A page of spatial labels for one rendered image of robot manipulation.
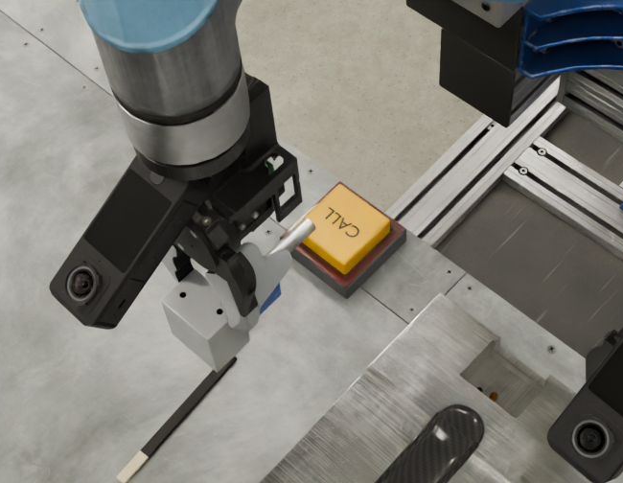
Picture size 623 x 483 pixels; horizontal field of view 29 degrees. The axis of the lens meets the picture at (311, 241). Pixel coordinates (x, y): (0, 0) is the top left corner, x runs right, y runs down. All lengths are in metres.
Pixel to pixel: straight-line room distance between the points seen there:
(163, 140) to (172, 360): 0.39
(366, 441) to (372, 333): 0.16
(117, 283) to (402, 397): 0.26
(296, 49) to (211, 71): 1.62
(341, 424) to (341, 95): 1.34
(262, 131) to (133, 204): 0.09
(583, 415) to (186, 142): 0.28
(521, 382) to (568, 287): 0.81
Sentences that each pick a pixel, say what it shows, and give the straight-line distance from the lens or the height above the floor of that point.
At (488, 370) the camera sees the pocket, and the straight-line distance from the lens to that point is 0.94.
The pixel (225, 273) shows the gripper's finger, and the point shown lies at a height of 1.04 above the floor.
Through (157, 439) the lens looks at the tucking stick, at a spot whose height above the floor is 0.80.
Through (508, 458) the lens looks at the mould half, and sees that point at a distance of 0.89.
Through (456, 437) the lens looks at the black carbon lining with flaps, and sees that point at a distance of 0.90.
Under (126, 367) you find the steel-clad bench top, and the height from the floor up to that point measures 0.80.
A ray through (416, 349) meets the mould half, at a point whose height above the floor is 0.89.
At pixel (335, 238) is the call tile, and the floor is 0.84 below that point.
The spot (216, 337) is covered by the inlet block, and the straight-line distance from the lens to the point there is 0.86.
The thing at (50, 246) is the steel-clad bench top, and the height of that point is 0.80.
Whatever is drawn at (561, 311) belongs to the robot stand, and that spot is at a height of 0.21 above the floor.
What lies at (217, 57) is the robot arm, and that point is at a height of 1.23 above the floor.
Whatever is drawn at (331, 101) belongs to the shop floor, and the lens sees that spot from 2.18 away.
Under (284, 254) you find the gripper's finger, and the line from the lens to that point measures 0.84.
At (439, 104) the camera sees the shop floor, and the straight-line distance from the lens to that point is 2.17.
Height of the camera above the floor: 1.71
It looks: 58 degrees down
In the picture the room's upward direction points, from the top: 7 degrees counter-clockwise
